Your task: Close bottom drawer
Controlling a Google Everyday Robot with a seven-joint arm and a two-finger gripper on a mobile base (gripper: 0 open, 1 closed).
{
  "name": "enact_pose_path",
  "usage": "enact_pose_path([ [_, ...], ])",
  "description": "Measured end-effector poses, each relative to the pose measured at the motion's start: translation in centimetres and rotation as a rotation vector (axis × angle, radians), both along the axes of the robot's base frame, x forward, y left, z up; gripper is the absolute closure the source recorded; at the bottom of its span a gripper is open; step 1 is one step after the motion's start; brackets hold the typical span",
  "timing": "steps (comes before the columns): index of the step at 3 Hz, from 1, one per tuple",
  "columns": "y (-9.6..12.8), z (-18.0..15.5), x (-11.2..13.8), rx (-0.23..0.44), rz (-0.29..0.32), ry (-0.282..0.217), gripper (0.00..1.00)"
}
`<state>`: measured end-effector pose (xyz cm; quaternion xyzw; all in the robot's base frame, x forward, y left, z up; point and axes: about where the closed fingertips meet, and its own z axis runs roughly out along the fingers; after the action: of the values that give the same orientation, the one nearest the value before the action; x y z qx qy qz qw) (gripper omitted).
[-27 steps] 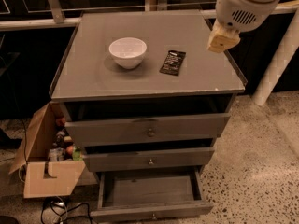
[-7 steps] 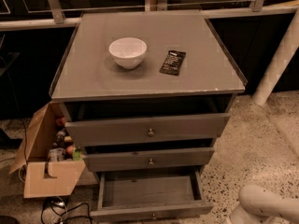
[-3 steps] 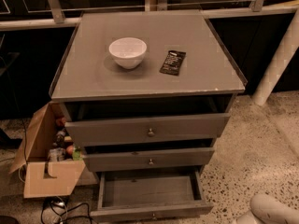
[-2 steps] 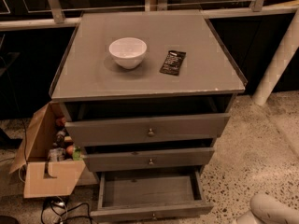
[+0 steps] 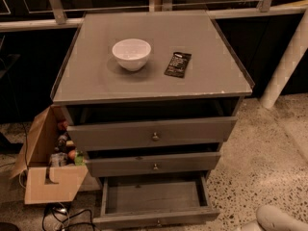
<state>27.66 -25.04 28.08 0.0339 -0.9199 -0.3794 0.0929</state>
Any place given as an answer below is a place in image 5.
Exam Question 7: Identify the grey bottom drawer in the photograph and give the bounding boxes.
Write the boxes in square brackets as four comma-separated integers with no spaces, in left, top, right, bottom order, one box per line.
[93,171,219,230]

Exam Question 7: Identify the grey drawer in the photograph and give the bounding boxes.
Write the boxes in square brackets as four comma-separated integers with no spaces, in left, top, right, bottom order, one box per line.
[93,171,219,230]
[68,116,237,151]
[86,152,221,177]

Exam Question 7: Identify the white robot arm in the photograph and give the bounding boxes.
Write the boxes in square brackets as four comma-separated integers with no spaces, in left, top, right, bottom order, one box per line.
[233,205,308,231]

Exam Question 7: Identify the grey drawer cabinet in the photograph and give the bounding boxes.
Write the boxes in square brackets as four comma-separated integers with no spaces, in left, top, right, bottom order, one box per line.
[50,10,256,178]

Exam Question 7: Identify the grey middle drawer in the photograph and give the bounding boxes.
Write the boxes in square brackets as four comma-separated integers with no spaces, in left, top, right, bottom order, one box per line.
[86,152,221,177]

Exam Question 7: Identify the grey top drawer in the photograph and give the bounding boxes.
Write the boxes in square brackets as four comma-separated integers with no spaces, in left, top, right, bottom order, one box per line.
[68,116,237,151]

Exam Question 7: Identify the dark snack packet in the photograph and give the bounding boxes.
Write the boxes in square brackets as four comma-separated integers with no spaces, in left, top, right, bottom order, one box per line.
[165,52,192,78]

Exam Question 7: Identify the white ceramic bowl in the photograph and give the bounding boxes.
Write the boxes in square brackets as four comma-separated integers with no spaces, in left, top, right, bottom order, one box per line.
[112,38,151,71]

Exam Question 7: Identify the green item in box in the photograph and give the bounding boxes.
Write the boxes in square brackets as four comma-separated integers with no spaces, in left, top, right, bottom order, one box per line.
[74,151,85,166]

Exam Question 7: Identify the red round item in box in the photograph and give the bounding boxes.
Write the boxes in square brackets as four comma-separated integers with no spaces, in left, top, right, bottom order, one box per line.
[67,149,76,160]

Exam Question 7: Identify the dark bottle in box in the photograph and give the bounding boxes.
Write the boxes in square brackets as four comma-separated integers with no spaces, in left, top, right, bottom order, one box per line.
[57,134,68,152]

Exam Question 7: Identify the silver can in box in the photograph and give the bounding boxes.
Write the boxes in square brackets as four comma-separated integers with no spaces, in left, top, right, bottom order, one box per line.
[50,152,67,167]

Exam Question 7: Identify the open cardboard box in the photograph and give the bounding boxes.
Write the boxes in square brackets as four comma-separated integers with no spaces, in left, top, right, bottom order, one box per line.
[11,106,88,204]

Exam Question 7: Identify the metal railing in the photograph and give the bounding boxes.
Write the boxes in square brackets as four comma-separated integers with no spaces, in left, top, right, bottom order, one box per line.
[0,0,307,33]

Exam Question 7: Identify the black cable on floor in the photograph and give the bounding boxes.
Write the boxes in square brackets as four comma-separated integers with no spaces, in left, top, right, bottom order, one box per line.
[41,202,97,231]

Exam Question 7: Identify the white diagonal post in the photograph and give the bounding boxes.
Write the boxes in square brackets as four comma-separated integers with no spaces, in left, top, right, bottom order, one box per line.
[260,10,308,109]

